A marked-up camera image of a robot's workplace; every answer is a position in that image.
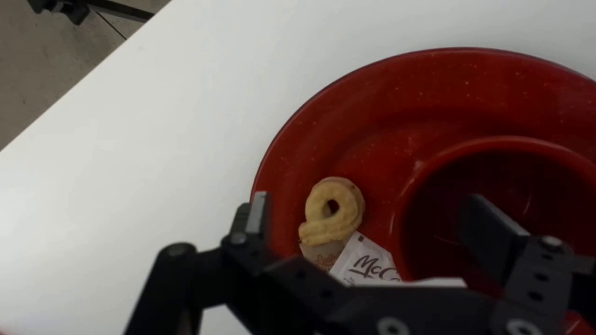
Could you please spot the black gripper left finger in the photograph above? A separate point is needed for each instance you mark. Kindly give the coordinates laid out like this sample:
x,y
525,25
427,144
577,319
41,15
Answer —
x,y
246,248

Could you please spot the white McDonalds sachet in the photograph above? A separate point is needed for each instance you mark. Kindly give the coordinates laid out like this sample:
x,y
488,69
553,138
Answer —
x,y
363,261

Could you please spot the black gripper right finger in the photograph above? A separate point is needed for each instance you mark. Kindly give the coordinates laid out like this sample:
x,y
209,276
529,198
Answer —
x,y
535,278

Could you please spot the brown paper sachet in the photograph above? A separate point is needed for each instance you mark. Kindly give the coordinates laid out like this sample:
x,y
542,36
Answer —
x,y
322,256

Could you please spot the ring shaped cookie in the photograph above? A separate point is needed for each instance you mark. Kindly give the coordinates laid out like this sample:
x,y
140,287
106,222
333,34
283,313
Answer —
x,y
333,209

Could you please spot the red plate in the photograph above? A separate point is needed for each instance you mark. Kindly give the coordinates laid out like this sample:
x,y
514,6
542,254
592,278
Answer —
x,y
374,127

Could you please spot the red cup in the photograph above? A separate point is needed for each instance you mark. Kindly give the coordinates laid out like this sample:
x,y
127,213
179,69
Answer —
x,y
542,187

